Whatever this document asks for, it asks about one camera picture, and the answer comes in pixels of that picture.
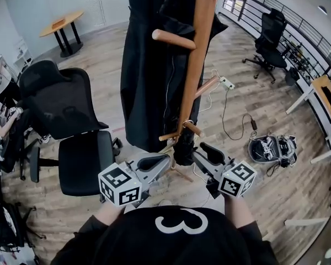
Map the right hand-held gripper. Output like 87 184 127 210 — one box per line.
192 141 258 200

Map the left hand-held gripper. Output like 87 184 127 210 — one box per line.
98 152 174 208

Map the black umbrella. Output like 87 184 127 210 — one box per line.
172 119 200 167

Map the wooden coat stand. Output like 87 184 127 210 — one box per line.
151 0 273 183

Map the person's right forearm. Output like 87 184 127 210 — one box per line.
222 195 256 229

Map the person's left forearm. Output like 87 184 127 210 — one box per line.
94 200 128 226

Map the black hanging coat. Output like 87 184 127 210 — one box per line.
119 0 228 153

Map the open grey equipment case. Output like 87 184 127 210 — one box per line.
247 132 298 168

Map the white power strip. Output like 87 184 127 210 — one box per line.
218 76 236 91

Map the person's black printed shirt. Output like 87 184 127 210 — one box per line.
50 205 280 265

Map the black mesh office chair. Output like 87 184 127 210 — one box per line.
18 60 122 197

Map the black waste bin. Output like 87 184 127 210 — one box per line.
285 67 301 87

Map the white desk leg bar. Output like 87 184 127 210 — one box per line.
284 217 331 227

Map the black high-back office chair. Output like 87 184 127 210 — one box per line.
242 8 289 85

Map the wooden desk with white legs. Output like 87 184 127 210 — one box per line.
285 74 331 165

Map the long cluttered shelf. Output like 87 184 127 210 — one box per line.
277 34 322 83

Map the black swivel chair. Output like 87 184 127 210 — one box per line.
0 107 60 182

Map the black metal railing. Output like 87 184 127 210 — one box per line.
222 0 331 76

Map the black backpack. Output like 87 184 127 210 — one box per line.
0 196 46 253

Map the round wooden table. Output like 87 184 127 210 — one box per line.
39 9 85 59

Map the white shelf unit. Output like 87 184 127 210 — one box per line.
13 38 34 69

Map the white cable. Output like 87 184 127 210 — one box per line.
197 68 222 113

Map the black cable with adapter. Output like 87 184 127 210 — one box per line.
221 88 259 141

